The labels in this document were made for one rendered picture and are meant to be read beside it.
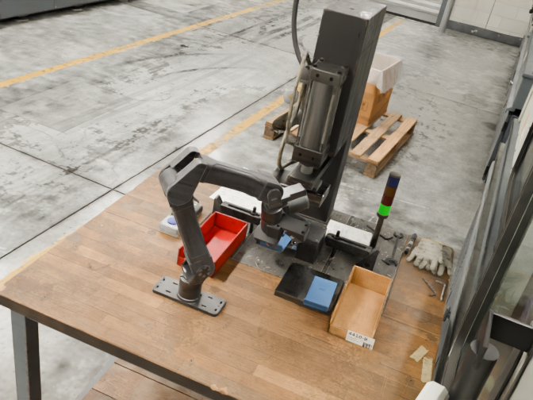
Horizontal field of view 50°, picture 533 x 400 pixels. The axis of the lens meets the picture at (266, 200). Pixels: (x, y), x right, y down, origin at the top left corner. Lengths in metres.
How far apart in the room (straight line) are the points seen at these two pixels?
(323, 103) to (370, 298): 0.60
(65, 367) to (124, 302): 1.11
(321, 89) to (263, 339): 0.69
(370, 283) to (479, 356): 1.11
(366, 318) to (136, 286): 0.66
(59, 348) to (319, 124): 1.63
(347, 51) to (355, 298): 0.71
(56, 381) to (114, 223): 0.94
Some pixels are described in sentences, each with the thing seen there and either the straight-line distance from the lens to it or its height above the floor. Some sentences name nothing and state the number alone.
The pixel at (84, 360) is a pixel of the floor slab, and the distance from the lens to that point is 2.70.
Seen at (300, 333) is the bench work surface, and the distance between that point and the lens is 1.59.
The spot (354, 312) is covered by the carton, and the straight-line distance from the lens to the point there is 1.71.
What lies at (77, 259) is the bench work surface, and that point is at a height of 0.90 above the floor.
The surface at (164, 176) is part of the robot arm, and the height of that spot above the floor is 1.28.
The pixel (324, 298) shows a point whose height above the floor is 0.92.
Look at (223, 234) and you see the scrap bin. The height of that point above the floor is 0.90.
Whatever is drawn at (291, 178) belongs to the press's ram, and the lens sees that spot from 1.72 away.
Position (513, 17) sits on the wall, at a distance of 10.81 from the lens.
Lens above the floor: 1.97
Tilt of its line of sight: 30 degrees down
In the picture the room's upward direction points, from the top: 11 degrees clockwise
